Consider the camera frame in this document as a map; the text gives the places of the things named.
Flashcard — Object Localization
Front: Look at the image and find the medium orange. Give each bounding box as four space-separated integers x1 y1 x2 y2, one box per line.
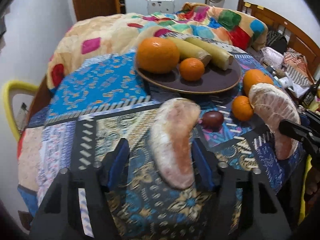
242 69 273 96

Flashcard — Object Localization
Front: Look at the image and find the large orange with sticker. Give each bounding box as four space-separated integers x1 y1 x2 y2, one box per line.
136 37 180 74

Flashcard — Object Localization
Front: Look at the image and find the dark glass bottle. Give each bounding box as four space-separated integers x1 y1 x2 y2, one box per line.
300 79 320 109

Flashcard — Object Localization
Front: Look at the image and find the wooden bed headboard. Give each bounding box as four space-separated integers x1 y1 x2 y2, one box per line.
237 0 319 81

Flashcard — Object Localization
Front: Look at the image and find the dark purple plate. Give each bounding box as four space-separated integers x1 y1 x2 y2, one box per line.
135 60 241 94

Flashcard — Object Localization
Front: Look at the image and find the dark red passion fruit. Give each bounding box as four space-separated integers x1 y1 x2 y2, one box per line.
201 111 224 130

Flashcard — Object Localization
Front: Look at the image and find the colourful patchwork fleece blanket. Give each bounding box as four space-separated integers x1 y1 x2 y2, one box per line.
47 3 268 93

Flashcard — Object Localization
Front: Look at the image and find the sugarcane stick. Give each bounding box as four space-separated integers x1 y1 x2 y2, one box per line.
185 37 233 70
167 37 212 67

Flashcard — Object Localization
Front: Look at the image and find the peeled pomelo segment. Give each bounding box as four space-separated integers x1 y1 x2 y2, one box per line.
150 98 201 190
248 83 300 160

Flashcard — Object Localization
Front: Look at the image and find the yellow foam tube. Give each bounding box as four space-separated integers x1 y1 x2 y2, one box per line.
1 80 39 142

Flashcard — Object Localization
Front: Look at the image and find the white suitcase box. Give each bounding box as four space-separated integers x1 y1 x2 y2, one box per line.
147 0 175 15

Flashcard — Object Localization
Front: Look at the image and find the small mandarin orange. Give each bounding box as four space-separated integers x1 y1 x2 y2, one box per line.
232 95 254 121
178 57 205 82

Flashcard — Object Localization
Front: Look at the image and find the blue patterned patchwork bedsheet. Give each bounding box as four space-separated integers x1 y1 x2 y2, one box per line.
18 50 305 239

